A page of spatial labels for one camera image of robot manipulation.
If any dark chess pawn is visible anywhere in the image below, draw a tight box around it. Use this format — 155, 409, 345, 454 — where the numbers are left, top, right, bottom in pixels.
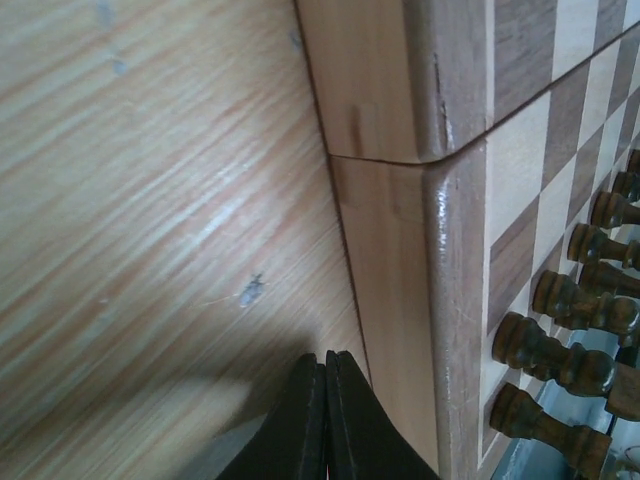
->
492, 312, 617, 397
532, 270, 639, 337
489, 383, 612, 479

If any wooden chess board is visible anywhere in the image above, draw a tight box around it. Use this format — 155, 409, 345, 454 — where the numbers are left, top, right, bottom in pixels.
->
297, 1, 639, 479

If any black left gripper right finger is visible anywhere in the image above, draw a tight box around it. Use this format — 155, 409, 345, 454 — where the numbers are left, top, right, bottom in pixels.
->
326, 351, 438, 479

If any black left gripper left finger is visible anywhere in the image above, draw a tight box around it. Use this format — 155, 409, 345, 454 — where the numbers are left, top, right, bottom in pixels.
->
219, 353, 327, 479

